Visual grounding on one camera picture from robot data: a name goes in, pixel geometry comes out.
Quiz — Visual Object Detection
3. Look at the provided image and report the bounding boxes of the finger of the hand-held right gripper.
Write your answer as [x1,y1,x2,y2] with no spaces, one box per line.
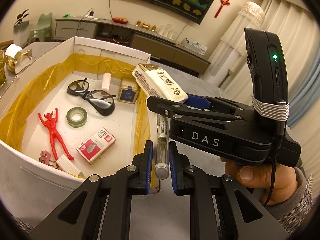
[185,94,254,117]
[147,96,241,121]

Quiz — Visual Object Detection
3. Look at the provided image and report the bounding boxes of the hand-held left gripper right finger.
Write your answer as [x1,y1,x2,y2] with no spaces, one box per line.
[169,141,290,240]

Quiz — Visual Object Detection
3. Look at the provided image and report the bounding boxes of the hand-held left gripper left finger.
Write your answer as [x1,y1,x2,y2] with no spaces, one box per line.
[30,140,153,240]

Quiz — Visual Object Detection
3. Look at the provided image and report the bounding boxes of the clear marker pen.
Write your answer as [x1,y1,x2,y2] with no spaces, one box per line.
[154,114,171,180]

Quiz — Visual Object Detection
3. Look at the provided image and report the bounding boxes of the white tissue packet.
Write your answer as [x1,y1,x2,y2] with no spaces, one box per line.
[132,64,189,103]

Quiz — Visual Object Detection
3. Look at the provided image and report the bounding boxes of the gold tin box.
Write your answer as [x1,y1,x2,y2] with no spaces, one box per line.
[118,77,139,104]

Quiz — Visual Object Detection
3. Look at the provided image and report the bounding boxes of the red staples box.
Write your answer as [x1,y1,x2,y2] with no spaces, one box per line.
[76,129,116,165]

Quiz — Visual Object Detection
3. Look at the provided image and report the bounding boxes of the pink stapler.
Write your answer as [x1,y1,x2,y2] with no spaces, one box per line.
[101,73,112,92]

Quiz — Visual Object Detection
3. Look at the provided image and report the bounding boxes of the black safety glasses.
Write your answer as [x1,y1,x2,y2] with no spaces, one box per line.
[67,78,117,117]

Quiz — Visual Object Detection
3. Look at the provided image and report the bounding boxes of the white power adapter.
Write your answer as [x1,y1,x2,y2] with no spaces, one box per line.
[56,154,85,177]

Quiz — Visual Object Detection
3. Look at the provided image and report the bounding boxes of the green tape roll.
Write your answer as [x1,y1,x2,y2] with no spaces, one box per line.
[66,107,88,128]

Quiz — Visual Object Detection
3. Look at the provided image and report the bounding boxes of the red toy figure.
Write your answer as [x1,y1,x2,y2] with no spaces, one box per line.
[38,108,75,162]

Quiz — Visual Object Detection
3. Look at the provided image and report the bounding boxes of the white cardboard box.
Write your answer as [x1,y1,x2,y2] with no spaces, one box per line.
[0,36,160,205]

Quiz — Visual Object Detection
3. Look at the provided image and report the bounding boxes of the person's right forearm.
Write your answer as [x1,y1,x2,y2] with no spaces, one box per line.
[270,167,317,238]

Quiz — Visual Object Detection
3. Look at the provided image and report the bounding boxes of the person's right hand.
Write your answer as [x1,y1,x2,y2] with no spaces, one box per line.
[220,157,300,207]

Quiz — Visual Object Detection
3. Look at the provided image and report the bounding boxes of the white tray with small boxes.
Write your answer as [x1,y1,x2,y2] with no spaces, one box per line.
[181,38,208,55]

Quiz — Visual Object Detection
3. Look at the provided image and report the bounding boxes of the long television cabinet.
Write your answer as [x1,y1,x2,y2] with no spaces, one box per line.
[54,16,212,78]

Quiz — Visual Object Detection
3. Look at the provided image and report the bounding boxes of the blue curtain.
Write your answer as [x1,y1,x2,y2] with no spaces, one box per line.
[287,85,320,135]

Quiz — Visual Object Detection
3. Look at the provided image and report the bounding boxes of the group of clear glass cups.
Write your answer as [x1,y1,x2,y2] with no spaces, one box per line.
[157,24,177,39]

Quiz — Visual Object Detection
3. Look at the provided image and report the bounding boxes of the lace-covered standing air conditioner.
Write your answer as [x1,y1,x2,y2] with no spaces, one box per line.
[200,1,265,80]

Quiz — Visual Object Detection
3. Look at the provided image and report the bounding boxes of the gold ornaments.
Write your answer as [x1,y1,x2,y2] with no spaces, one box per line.
[136,21,158,32]

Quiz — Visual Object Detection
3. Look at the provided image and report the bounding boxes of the cream curtain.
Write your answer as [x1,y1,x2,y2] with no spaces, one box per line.
[217,0,320,143]

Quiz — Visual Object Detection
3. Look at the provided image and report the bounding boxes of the power strip with charger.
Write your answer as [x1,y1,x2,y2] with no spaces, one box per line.
[86,8,99,20]

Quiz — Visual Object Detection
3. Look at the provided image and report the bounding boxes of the yellow plastic liner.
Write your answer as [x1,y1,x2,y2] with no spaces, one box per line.
[0,54,150,178]

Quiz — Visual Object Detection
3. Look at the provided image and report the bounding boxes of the person's patterned clothing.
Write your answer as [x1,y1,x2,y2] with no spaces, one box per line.
[7,217,33,233]

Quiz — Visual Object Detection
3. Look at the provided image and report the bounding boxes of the green plastic chair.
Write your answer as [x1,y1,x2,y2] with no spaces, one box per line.
[29,12,53,42]

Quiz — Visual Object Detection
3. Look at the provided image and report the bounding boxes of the tape dispenser with white roll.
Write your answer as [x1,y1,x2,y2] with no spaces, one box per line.
[4,44,33,74]

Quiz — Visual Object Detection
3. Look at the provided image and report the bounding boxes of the potted plant in white pot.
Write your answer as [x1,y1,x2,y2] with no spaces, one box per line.
[13,9,30,47]

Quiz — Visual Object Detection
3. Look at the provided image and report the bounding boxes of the gold glass jar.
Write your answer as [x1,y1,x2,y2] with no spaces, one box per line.
[0,50,7,88]

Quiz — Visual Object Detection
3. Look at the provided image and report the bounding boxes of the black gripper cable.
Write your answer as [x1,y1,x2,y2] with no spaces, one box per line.
[260,121,285,207]

